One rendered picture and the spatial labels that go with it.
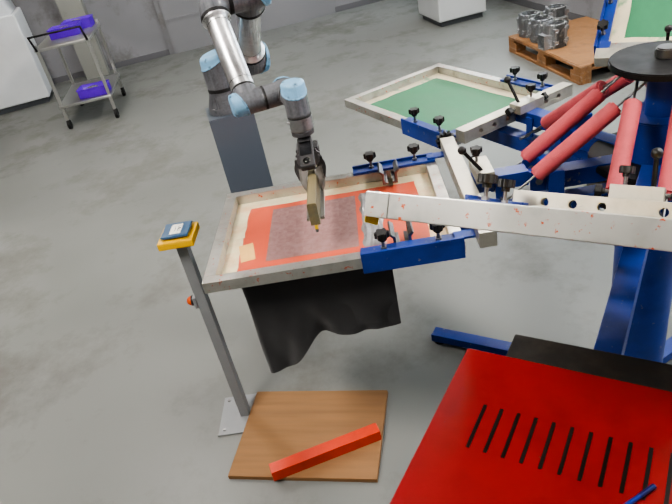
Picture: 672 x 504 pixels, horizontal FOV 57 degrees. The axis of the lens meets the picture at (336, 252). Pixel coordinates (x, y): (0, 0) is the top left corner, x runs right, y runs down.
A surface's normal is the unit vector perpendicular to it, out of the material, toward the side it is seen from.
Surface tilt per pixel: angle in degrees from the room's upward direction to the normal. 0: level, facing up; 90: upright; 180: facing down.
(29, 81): 90
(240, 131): 90
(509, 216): 58
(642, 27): 32
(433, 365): 0
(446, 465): 0
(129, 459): 0
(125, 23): 90
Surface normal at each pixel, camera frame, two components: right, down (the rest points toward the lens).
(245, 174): 0.26, 0.48
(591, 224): -0.50, 0.03
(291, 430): -0.18, -0.82
